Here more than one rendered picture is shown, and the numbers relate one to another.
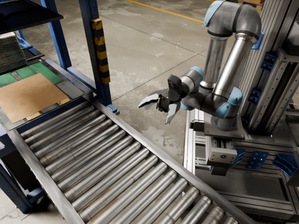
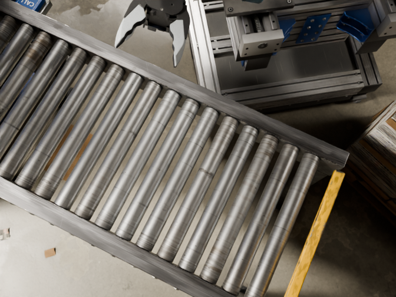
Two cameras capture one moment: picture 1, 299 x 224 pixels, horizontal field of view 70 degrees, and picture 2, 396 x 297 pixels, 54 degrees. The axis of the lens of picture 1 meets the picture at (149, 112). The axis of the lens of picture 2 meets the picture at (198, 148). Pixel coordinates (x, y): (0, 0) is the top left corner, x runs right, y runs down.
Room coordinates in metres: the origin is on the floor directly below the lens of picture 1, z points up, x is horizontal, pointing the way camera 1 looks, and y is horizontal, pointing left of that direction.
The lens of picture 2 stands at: (0.17, 0.03, 1.87)
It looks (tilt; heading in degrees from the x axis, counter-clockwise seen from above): 74 degrees down; 338
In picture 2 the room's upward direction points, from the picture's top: 3 degrees clockwise
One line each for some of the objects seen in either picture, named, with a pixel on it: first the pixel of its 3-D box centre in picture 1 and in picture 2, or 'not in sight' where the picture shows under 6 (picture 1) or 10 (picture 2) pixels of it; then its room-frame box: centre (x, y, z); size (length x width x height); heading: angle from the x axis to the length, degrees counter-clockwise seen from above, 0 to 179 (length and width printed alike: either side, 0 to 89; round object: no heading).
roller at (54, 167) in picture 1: (86, 147); (26, 102); (0.77, 0.36, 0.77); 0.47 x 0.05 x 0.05; 135
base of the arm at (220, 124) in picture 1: (225, 116); not in sight; (0.92, -0.44, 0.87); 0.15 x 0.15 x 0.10
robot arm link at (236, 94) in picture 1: (228, 100); not in sight; (0.93, -0.44, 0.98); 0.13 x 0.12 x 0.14; 55
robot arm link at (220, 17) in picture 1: (214, 59); not in sight; (1.00, -0.33, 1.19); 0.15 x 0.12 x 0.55; 55
